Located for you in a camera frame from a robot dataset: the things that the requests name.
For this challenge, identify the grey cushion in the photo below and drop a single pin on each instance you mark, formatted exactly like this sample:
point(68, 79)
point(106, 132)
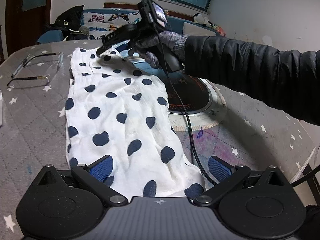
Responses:
point(195, 30)

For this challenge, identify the black white plush toy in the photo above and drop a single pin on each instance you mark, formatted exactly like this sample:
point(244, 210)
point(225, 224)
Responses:
point(199, 19)

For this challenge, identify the black jacket right forearm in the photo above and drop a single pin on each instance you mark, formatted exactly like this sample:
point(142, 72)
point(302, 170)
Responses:
point(285, 80)

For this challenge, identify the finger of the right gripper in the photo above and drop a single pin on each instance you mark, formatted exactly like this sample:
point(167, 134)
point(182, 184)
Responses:
point(124, 47)
point(107, 44)

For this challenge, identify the dark wooden door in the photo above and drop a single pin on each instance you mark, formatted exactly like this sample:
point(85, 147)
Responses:
point(25, 22)

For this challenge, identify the white navy polka dot garment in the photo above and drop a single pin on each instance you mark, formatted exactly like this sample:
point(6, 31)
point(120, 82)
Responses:
point(115, 109)

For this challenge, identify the grey gloved right hand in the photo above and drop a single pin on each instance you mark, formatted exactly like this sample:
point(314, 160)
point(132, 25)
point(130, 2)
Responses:
point(174, 41)

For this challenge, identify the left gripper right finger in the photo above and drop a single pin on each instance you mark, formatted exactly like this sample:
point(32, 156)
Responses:
point(229, 178)

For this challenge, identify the black bag on sofa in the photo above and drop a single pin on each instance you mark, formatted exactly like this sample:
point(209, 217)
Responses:
point(69, 26)

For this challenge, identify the butterfly print pillow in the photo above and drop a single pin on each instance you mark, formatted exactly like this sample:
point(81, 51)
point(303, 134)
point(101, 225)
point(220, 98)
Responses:
point(100, 25)

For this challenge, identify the round induction cooktop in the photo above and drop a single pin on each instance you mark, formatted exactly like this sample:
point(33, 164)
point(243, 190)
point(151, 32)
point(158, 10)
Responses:
point(205, 105)

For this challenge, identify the pink white plastic bag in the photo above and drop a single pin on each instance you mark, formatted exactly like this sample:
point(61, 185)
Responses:
point(1, 109)

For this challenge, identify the blue sofa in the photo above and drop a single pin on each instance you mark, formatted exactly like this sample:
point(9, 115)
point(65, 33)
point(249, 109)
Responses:
point(174, 24)

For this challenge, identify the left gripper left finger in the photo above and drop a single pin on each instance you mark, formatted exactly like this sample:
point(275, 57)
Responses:
point(92, 178)

